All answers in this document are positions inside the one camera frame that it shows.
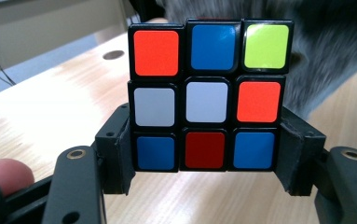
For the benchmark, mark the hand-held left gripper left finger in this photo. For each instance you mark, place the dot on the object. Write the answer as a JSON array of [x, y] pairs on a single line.
[[115, 155]]

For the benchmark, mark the dark round table grommet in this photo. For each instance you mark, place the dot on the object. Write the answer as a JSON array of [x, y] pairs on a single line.
[[113, 54]]

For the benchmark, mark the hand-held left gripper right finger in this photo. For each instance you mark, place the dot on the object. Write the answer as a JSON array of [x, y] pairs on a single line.
[[300, 155]]

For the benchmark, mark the multicoloured puzzle cube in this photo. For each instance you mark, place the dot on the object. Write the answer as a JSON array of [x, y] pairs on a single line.
[[207, 96]]

